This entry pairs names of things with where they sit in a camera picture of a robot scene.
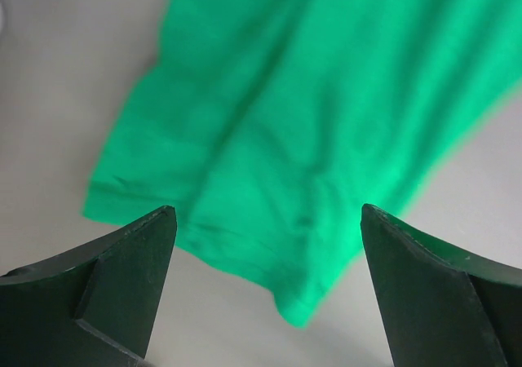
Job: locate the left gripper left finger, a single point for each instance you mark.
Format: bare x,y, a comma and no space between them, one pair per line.
93,305

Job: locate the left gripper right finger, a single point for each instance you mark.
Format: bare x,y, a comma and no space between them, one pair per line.
441,305

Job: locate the green t shirt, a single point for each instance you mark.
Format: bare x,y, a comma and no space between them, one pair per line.
268,124

